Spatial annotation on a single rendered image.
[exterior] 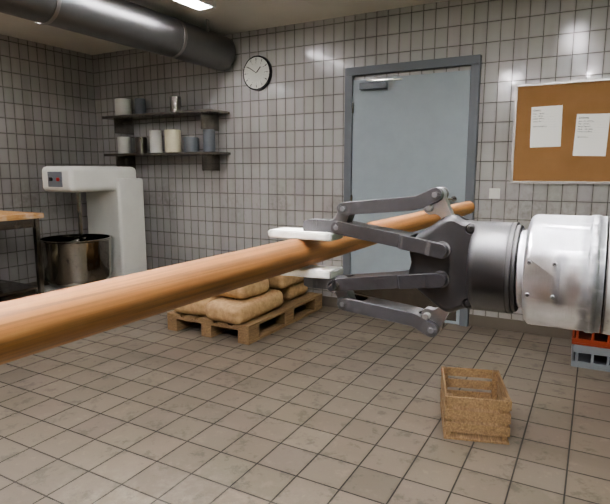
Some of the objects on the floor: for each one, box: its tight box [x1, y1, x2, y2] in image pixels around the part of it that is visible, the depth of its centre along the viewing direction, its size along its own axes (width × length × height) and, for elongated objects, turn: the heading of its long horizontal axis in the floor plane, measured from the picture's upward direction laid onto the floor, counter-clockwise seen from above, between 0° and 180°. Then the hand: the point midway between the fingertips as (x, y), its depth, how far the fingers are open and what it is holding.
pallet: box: [167, 292, 322, 345], centre depth 460 cm, size 120×80×14 cm
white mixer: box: [36, 166, 147, 294], centre depth 523 cm, size 100×66×132 cm
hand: (305, 252), depth 53 cm, fingers closed on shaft, 3 cm apart
